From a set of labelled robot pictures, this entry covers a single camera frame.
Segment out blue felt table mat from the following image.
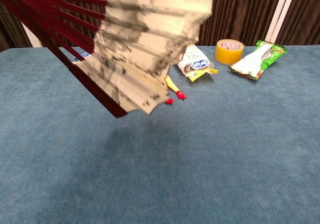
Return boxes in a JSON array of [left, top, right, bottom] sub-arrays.
[[0, 45, 320, 224]]

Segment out yellow rubber chicken toy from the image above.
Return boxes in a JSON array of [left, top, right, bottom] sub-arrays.
[[165, 74, 187, 105]]

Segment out white and yellow snack wrapper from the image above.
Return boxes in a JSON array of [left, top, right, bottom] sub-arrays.
[[176, 43, 219, 83]]

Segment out red-ribbed white paper folding fan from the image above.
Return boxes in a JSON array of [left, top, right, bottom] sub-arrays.
[[0, 0, 225, 119]]

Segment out blue rectangular cardboard box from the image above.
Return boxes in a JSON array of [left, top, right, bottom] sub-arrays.
[[71, 50, 95, 64]]

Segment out yellow packing tape roll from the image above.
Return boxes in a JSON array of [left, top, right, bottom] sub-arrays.
[[214, 39, 245, 65]]

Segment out green and white snack bag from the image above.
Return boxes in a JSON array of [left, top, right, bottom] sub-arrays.
[[227, 39, 288, 81]]

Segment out dark brown pleated curtain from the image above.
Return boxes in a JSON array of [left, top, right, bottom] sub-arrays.
[[0, 0, 320, 52]]

